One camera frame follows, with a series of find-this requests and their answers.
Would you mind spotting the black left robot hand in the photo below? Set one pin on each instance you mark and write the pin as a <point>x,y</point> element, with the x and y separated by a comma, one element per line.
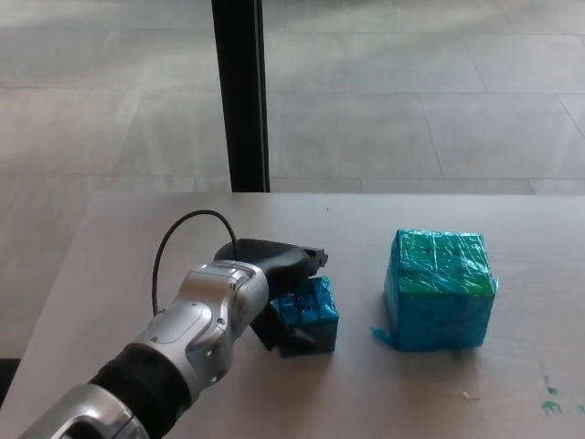
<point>279,260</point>

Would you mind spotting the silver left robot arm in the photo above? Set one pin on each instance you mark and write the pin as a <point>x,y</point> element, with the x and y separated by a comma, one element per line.
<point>192,329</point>

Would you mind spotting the black window frame post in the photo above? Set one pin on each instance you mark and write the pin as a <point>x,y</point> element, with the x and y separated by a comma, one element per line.
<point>240,96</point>

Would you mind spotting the small clear tape scrap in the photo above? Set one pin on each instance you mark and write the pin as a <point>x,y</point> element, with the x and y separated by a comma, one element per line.
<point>470,395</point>

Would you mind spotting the small blue taped cube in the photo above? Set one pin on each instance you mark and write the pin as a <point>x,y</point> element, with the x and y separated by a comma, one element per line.
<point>315,306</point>

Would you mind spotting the big blue green taped cube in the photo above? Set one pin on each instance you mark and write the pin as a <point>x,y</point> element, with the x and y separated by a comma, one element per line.
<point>443,315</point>

